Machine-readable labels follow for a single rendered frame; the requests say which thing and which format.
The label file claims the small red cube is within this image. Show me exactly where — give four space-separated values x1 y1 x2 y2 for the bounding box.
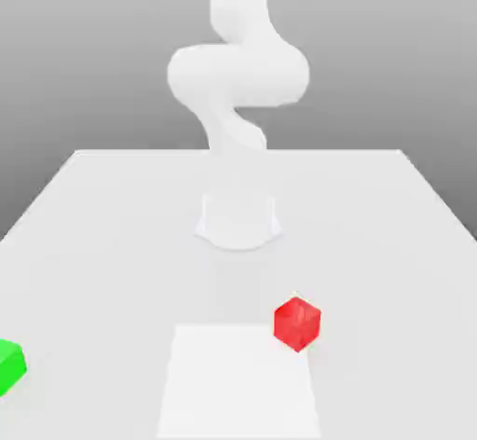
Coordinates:
272 296 322 354

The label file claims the small green cube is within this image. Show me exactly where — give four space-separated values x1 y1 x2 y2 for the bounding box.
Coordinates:
0 338 29 399

